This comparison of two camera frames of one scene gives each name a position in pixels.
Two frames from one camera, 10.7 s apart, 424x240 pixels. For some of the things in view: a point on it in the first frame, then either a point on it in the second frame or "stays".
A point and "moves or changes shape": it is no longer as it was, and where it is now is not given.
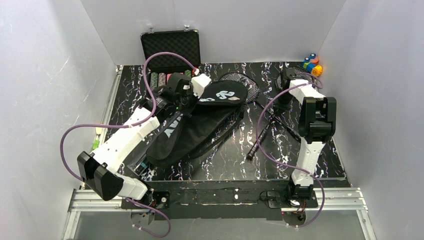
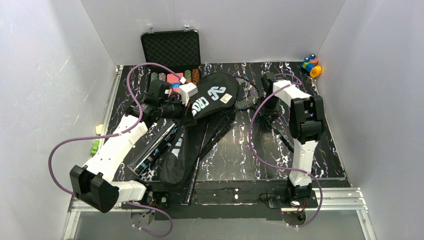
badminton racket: x=253 y=91 moves or changes shape
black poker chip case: x=184 y=44 stays
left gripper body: x=185 y=100 to x=180 y=108
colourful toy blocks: x=311 y=64 stays
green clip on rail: x=96 y=144 stays
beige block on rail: x=98 y=130 stays
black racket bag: x=187 y=133 moves or changes shape
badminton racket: x=279 y=82 to x=190 y=188
